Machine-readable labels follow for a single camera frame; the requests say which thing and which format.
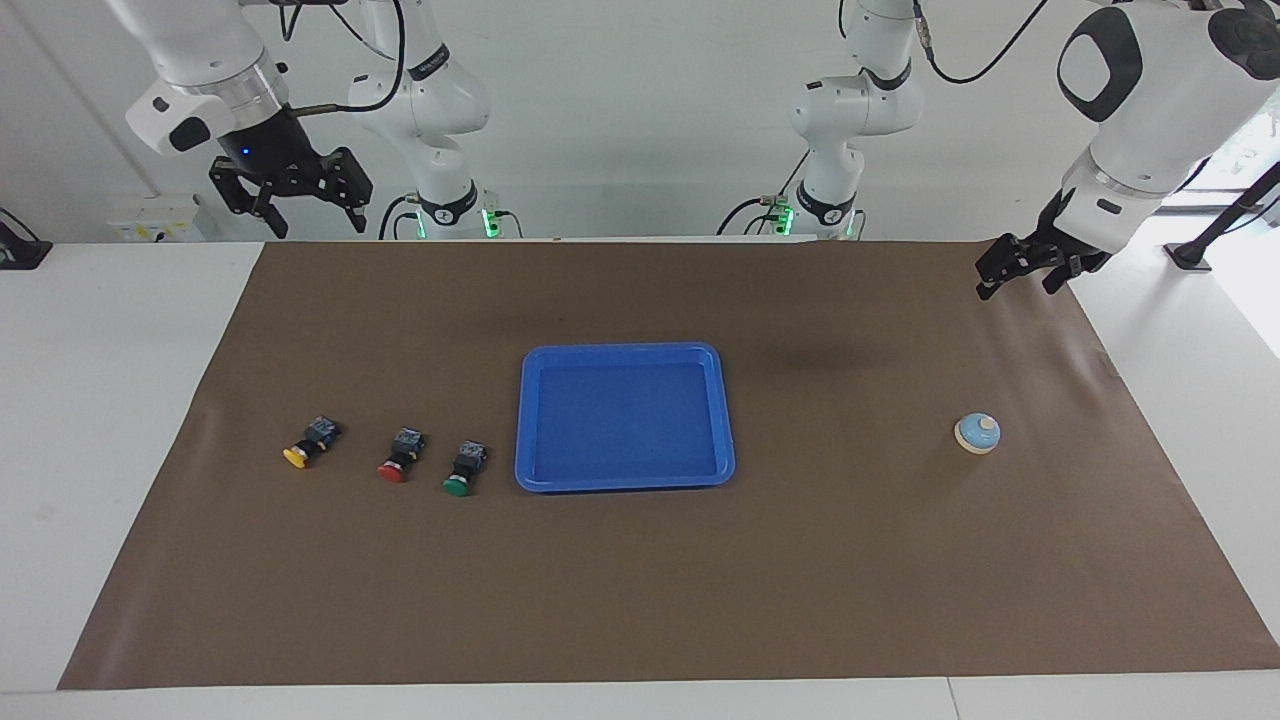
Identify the blue plastic tray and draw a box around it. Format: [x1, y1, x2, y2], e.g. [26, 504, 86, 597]
[514, 342, 737, 494]

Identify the black tripod stand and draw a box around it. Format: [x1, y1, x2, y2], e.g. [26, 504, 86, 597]
[1163, 160, 1280, 273]

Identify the black stand base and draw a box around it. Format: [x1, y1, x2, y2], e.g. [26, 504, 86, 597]
[0, 207, 53, 271]

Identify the light blue desk bell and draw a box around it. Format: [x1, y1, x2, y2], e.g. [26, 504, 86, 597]
[953, 412, 1002, 456]

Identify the green push button switch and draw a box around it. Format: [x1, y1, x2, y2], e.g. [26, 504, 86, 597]
[442, 439, 489, 498]

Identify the yellow push button switch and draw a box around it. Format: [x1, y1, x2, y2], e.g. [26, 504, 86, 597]
[282, 416, 343, 470]

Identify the white wall socket box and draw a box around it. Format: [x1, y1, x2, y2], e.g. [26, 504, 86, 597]
[107, 194, 207, 243]

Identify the black left base cable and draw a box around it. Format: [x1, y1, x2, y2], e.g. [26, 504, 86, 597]
[716, 150, 813, 237]

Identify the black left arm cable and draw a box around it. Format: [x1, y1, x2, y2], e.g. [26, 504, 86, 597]
[908, 0, 1051, 85]

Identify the brown table mat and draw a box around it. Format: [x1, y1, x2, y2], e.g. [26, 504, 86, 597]
[57, 240, 1280, 691]

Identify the black right base cable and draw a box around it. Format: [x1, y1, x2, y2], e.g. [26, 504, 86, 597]
[377, 193, 423, 241]

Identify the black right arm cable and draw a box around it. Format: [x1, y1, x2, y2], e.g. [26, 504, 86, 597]
[268, 0, 407, 117]

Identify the black base cable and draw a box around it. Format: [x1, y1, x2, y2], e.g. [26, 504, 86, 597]
[377, 193, 423, 241]
[716, 150, 813, 237]

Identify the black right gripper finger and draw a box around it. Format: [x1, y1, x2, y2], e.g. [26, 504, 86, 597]
[318, 147, 374, 236]
[208, 158, 292, 240]

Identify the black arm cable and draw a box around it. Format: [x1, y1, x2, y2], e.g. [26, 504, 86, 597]
[908, 0, 1051, 85]
[268, 0, 407, 117]

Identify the red push button switch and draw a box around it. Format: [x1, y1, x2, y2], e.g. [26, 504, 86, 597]
[377, 427, 427, 484]

